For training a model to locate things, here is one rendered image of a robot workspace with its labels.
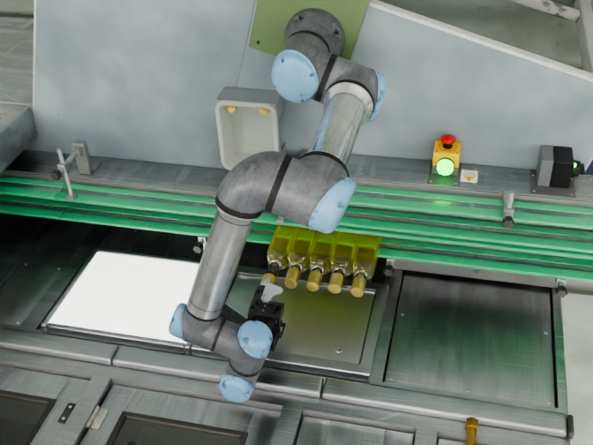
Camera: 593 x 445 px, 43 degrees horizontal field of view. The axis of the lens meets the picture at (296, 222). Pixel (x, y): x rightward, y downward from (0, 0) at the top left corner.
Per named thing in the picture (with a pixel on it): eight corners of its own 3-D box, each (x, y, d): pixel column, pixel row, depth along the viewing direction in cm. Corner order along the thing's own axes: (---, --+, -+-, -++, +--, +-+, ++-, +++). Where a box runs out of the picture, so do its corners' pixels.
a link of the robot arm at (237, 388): (255, 388, 162) (245, 411, 167) (268, 351, 170) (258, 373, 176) (221, 375, 162) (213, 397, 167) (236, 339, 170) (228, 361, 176)
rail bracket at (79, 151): (90, 165, 235) (56, 207, 218) (78, 118, 225) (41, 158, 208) (103, 167, 234) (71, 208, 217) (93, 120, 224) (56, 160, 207)
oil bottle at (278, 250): (285, 224, 218) (266, 271, 202) (283, 208, 215) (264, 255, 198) (304, 226, 217) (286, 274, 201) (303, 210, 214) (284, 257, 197)
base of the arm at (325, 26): (296, -2, 183) (285, 16, 175) (353, 21, 183) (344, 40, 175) (280, 49, 193) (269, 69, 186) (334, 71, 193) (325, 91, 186)
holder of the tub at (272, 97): (233, 169, 227) (225, 183, 221) (224, 86, 210) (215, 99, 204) (288, 174, 223) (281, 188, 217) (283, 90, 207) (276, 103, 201)
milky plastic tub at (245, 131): (230, 154, 223) (221, 169, 217) (223, 86, 210) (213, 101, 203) (287, 159, 220) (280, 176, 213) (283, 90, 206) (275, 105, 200)
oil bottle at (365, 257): (364, 232, 213) (350, 282, 197) (364, 216, 210) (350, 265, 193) (383, 235, 212) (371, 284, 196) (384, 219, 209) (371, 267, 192)
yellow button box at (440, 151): (433, 159, 209) (431, 174, 203) (435, 136, 204) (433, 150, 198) (459, 162, 207) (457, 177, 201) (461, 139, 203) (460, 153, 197)
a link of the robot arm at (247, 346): (220, 332, 156) (208, 364, 163) (269, 351, 156) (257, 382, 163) (230, 306, 162) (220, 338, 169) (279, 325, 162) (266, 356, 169)
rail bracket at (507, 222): (499, 197, 196) (499, 228, 186) (503, 174, 192) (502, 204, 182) (515, 199, 195) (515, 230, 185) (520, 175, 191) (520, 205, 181)
